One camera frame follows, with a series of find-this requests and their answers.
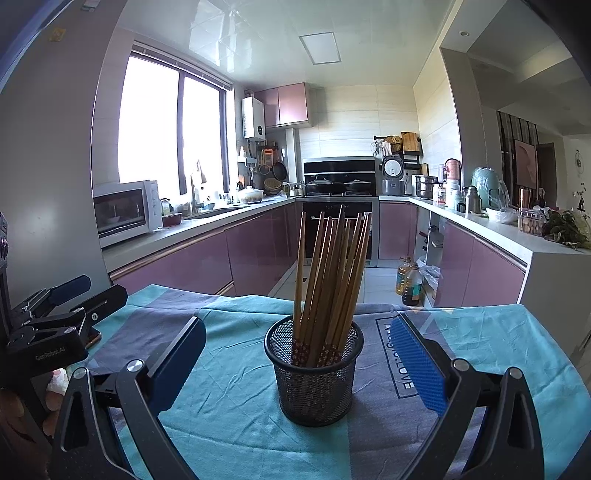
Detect white water heater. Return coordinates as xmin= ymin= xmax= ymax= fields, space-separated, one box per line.
xmin=242 ymin=97 xmax=266 ymax=140

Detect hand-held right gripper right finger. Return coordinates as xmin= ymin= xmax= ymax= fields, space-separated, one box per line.
xmin=392 ymin=313 xmax=546 ymax=480

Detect black built-in oven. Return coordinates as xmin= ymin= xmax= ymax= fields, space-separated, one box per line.
xmin=298 ymin=200 xmax=376 ymax=268

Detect green air fryer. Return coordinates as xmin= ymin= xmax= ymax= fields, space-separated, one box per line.
xmin=471 ymin=167 xmax=504 ymax=210

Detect pink wall cabinet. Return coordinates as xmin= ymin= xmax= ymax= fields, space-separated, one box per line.
xmin=254 ymin=83 xmax=310 ymax=129

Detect pink peninsula base cabinet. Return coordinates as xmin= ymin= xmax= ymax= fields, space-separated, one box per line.
xmin=434 ymin=217 xmax=527 ymax=309

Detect clear plastic food box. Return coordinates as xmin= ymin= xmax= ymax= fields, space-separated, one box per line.
xmin=518 ymin=208 xmax=546 ymax=236

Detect white rice cooker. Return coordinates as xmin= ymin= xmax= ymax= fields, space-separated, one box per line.
xmin=382 ymin=155 xmax=406 ymax=197

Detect teal and grey tablecloth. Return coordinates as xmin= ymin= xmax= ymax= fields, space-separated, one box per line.
xmin=85 ymin=284 xmax=585 ymax=480

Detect black mesh holder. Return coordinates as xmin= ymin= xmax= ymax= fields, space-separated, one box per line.
xmin=264 ymin=316 xmax=365 ymax=428

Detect narrow pink base cabinet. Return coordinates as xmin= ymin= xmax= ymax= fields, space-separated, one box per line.
xmin=379 ymin=200 xmax=419 ymax=261

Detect steel stock pot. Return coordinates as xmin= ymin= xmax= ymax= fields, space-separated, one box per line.
xmin=413 ymin=174 xmax=437 ymax=200

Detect wall rack with cutting boards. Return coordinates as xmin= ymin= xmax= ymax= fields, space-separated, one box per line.
xmin=373 ymin=131 xmax=423 ymax=169

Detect bundle of bamboo chopsticks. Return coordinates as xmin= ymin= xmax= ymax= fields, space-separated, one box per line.
xmin=292 ymin=204 xmax=371 ymax=368

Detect long pink base cabinet run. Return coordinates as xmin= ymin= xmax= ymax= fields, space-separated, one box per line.
xmin=111 ymin=203 xmax=303 ymax=298

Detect pink framed painting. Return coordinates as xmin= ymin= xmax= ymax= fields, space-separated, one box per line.
xmin=514 ymin=140 xmax=539 ymax=190

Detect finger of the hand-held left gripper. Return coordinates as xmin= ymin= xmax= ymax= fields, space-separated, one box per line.
xmin=13 ymin=275 xmax=92 ymax=320
xmin=28 ymin=284 xmax=129 ymax=344

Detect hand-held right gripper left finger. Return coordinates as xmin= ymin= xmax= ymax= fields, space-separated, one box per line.
xmin=48 ymin=316 xmax=208 ymax=480

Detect square ceiling light panel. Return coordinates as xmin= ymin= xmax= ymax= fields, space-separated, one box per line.
xmin=298 ymin=33 xmax=341 ymax=65

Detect person's left hand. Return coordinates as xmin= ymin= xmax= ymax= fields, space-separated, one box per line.
xmin=0 ymin=367 xmax=70 ymax=439

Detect black range hood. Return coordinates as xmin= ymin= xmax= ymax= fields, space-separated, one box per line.
xmin=303 ymin=158 xmax=376 ymax=178

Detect oil bottles on floor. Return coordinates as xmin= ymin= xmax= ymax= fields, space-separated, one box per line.
xmin=402 ymin=263 xmax=423 ymax=306

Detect hanging pans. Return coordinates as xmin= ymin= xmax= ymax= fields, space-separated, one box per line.
xmin=259 ymin=144 xmax=288 ymax=182

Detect white microwave oven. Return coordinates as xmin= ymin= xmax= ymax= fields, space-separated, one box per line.
xmin=93 ymin=180 xmax=163 ymax=249

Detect leafy green vegetables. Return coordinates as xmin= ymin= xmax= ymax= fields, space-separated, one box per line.
xmin=545 ymin=209 xmax=591 ymax=250

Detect kitchen window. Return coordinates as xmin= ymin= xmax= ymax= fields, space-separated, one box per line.
xmin=117 ymin=44 xmax=234 ymax=197

